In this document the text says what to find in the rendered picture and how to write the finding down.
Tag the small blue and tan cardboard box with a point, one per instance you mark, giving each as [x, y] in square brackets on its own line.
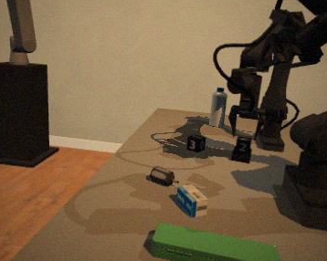
[191, 200]

